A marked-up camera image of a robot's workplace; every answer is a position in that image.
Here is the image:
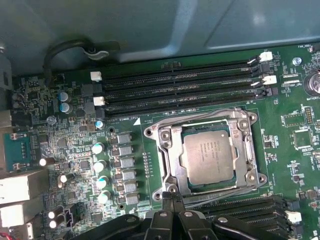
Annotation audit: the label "grey square choke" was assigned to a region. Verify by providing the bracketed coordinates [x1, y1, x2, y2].
[123, 181, 139, 193]
[124, 193, 140, 206]
[120, 157, 136, 169]
[116, 133, 132, 145]
[118, 145, 134, 157]
[121, 169, 137, 181]

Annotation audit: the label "silver top capacitor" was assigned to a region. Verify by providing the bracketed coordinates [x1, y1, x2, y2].
[57, 173, 75, 188]
[93, 160, 108, 174]
[91, 142, 105, 155]
[96, 175, 110, 190]
[97, 190, 112, 205]
[47, 206, 66, 221]
[48, 219, 62, 230]
[39, 156, 56, 168]

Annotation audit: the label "thin wire locking lever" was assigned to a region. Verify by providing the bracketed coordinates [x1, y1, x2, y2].
[181, 185, 260, 206]
[146, 107, 258, 133]

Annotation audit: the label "coin cell battery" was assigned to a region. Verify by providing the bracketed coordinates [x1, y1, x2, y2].
[302, 69, 320, 97]

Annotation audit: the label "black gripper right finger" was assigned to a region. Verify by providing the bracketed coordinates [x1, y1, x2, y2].
[174, 196, 288, 240]

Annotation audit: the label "black RAM slot white clips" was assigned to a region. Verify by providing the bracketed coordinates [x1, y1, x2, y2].
[89, 51, 274, 85]
[92, 74, 278, 108]

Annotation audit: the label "metal CPU socket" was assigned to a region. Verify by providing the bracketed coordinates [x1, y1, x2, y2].
[144, 107, 268, 202]

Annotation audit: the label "metal socket cover frame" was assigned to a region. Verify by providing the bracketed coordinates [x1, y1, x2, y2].
[157, 117, 261, 195]

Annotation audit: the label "black cable with metal clip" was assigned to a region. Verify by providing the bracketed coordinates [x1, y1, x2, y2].
[42, 39, 111, 87]

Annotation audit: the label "green motherboard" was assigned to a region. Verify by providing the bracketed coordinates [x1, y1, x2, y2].
[9, 43, 320, 240]

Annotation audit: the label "silver CPU plate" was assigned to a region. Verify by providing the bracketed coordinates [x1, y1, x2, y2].
[181, 129, 237, 186]

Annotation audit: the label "silver port block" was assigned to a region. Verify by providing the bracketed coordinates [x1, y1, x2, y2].
[0, 203, 45, 229]
[0, 171, 50, 205]

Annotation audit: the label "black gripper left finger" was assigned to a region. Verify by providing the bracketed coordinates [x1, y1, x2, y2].
[74, 191, 178, 240]

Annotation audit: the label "black PC case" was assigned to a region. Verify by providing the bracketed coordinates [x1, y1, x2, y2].
[0, 0, 320, 113]

